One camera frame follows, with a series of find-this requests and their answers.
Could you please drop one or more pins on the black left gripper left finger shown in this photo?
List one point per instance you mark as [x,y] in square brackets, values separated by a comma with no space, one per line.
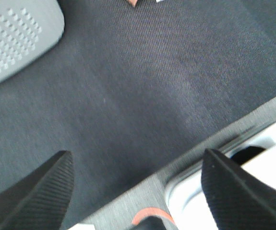
[41,199]

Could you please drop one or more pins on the grey perforated laundry basket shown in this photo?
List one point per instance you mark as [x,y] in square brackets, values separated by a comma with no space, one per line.
[28,29]

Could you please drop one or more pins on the black fabric table mat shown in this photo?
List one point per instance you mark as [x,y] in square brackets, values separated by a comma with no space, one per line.
[129,89]

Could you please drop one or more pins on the brown towel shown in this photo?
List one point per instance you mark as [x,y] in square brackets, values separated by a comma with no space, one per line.
[132,2]

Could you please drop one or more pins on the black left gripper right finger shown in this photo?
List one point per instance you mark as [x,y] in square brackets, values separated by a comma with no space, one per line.
[236,199]

